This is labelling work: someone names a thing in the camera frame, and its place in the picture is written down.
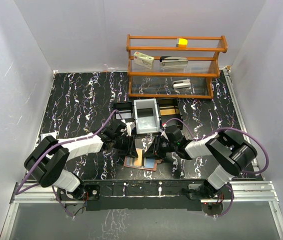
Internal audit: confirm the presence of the pink leather card holder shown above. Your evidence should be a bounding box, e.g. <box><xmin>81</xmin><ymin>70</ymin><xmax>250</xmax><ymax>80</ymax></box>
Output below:
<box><xmin>123</xmin><ymin>156</ymin><xmax>162</xmax><ymax>172</ymax></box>

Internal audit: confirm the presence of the grey black stapler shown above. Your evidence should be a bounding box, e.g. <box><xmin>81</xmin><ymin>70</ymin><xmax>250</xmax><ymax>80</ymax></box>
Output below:
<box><xmin>159</xmin><ymin>56</ymin><xmax>188</xmax><ymax>68</ymax></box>

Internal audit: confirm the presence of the black white organizer tray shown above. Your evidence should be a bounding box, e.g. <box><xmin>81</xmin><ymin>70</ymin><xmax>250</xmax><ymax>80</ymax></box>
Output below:
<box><xmin>112</xmin><ymin>98</ymin><xmax>183</xmax><ymax>135</ymax></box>

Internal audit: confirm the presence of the yellow white small box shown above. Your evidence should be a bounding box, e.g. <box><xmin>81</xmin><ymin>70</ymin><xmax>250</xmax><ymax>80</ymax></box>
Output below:
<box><xmin>176</xmin><ymin>38</ymin><xmax>188</xmax><ymax>48</ymax></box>

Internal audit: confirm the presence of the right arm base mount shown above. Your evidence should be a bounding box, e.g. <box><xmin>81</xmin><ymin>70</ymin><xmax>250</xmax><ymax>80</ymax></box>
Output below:
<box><xmin>180</xmin><ymin>184</ymin><xmax>235</xmax><ymax>218</ymax></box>

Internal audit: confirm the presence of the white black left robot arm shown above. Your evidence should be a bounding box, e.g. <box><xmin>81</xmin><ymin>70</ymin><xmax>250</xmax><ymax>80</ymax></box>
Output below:
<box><xmin>24</xmin><ymin>119</ymin><xmax>138</xmax><ymax>200</ymax></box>

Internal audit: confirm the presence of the gold card with stripe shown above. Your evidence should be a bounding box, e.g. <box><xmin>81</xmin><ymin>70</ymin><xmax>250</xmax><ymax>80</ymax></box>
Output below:
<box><xmin>133</xmin><ymin>148</ymin><xmax>145</xmax><ymax>167</ymax></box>

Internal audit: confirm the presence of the grey card in tray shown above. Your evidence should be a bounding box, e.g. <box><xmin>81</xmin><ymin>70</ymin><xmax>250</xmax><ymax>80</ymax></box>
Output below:
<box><xmin>115</xmin><ymin>112</ymin><xmax>132</xmax><ymax>119</ymax></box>

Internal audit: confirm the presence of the white hole punch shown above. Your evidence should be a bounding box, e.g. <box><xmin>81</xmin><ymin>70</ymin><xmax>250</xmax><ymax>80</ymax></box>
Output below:
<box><xmin>172</xmin><ymin>79</ymin><xmax>191</xmax><ymax>89</ymax></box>

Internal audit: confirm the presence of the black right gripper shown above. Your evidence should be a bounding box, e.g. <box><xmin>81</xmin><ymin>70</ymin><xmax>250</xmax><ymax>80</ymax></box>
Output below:
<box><xmin>143</xmin><ymin>134</ymin><xmax>178</xmax><ymax>159</ymax></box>

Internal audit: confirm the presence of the gold card in tray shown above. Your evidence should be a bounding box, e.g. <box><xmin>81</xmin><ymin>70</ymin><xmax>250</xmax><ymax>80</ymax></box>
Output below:
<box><xmin>159</xmin><ymin>106</ymin><xmax>180</xmax><ymax>116</ymax></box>

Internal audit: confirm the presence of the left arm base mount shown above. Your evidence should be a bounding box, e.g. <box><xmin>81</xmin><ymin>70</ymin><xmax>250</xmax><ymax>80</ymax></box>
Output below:
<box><xmin>52</xmin><ymin>183</ymin><xmax>100</xmax><ymax>219</ymax></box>

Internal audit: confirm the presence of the white paper label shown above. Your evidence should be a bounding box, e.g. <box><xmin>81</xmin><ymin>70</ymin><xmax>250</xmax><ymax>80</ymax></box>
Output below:
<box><xmin>40</xmin><ymin>131</ymin><xmax>58</xmax><ymax>142</ymax></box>

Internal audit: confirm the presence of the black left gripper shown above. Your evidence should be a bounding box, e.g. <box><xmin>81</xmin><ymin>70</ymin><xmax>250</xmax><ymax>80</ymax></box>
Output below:
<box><xmin>112</xmin><ymin>134</ymin><xmax>138</xmax><ymax>158</ymax></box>

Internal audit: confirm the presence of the white staples box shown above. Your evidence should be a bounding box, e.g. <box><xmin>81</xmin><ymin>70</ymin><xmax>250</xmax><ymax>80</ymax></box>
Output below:
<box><xmin>133</xmin><ymin>51</ymin><xmax>155</xmax><ymax>69</ymax></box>

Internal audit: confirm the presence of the orange wooden shelf rack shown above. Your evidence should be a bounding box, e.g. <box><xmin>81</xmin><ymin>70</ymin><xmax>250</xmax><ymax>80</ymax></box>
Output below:
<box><xmin>126</xmin><ymin>34</ymin><xmax>228</xmax><ymax>99</ymax></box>

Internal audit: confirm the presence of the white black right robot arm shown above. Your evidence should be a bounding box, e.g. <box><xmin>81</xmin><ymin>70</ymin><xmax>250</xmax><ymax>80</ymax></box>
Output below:
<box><xmin>143</xmin><ymin>125</ymin><xmax>258</xmax><ymax>199</ymax></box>

